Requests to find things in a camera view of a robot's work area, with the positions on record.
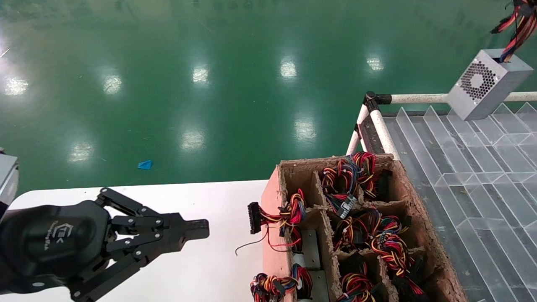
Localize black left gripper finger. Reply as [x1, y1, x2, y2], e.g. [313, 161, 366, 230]
[68, 230, 210, 302]
[96, 187, 210, 237]

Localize brown cardboard divider box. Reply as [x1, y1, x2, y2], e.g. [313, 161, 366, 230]
[261, 153, 468, 302]

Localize grey power supply with cables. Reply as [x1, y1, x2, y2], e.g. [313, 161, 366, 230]
[446, 0, 537, 122]

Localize multicolour wire bundle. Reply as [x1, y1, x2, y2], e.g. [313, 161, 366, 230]
[371, 232, 425, 297]
[250, 264, 314, 302]

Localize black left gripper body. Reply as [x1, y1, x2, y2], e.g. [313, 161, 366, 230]
[0, 200, 113, 295]

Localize wire bundle with long connector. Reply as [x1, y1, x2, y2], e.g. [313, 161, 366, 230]
[235, 189, 308, 256]

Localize grey metal power supply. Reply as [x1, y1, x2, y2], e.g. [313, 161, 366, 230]
[311, 271, 332, 301]
[301, 230, 322, 270]

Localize wire bundle with labelled connector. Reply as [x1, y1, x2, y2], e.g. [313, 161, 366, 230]
[321, 161, 360, 220]

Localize white pipe rack frame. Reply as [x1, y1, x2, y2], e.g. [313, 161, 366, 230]
[346, 91, 537, 158]

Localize red yellow wire bundle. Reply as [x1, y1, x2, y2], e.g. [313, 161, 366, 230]
[337, 253, 379, 302]
[335, 212, 372, 249]
[352, 152, 394, 200]

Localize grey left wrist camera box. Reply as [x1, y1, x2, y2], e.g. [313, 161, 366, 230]
[0, 147, 20, 219]

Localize clear plastic divider tray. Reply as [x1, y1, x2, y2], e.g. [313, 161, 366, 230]
[384, 102, 537, 302]

